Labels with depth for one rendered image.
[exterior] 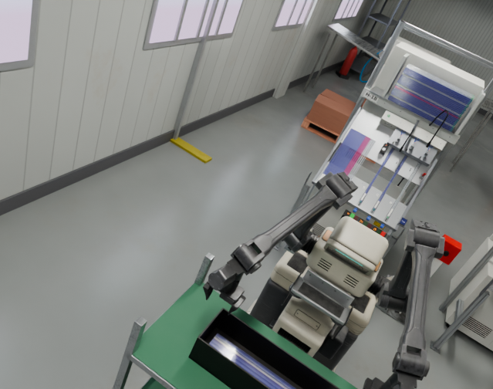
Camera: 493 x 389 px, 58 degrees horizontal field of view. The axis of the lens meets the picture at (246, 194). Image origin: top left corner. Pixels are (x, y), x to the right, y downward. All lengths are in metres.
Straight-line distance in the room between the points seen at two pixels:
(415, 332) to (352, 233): 0.54
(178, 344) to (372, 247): 0.80
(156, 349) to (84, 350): 1.15
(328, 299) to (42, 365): 1.52
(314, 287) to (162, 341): 0.69
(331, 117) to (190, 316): 4.64
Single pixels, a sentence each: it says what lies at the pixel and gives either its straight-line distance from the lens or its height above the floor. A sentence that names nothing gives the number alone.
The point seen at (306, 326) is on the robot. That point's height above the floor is 0.81.
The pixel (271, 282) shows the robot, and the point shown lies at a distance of 2.41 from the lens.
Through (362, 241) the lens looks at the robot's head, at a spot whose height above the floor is 1.35.
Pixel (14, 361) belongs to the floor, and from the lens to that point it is 2.68.
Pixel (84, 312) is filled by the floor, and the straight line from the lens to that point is 2.87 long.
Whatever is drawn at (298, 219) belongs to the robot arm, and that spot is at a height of 1.51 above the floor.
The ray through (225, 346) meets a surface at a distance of 1.64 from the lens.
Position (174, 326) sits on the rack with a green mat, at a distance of 1.69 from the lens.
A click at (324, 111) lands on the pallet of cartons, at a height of 0.33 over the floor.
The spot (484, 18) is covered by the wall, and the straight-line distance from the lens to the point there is 11.71.
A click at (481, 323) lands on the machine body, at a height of 0.23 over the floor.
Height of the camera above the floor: 2.25
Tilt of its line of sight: 32 degrees down
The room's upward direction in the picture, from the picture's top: 23 degrees clockwise
